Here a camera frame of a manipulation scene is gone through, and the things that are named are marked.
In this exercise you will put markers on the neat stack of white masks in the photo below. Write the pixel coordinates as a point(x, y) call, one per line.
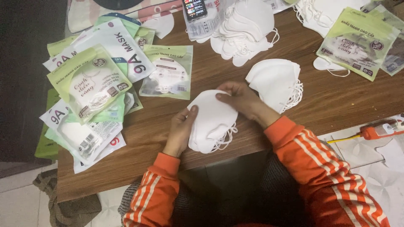
point(273, 82)

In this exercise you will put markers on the orange hand tool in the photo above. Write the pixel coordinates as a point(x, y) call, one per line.
point(377, 131)

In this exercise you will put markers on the clear plastic mask packet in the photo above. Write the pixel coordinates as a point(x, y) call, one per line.
point(205, 28)
point(277, 4)

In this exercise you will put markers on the heap of mask packets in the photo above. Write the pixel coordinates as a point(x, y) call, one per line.
point(94, 85)

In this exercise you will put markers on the green mask packet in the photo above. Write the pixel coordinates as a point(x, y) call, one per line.
point(396, 53)
point(356, 44)

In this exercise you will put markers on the white paper sheet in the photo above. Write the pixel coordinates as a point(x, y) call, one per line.
point(393, 156)

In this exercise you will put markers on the loose pile of white masks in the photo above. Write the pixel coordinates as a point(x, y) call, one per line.
point(244, 28)

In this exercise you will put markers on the person's left hand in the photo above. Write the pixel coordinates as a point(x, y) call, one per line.
point(178, 135)

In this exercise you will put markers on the floral patterned cushion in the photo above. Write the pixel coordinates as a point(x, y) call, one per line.
point(85, 14)

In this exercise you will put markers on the brown cloth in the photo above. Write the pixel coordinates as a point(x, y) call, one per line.
point(69, 208)

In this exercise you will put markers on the person's right hand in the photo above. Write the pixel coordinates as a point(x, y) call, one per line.
point(247, 102)

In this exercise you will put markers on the black smartphone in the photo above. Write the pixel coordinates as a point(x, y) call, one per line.
point(194, 8)

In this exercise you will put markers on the spread heap of white masks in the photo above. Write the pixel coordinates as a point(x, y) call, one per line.
point(322, 14)

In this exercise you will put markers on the white face mask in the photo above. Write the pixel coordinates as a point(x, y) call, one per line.
point(325, 65)
point(162, 23)

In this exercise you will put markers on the person's grey knitted garment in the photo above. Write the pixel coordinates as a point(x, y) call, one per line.
point(240, 195)

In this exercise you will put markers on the dark wooden cabinet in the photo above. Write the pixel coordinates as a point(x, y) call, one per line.
point(28, 78)

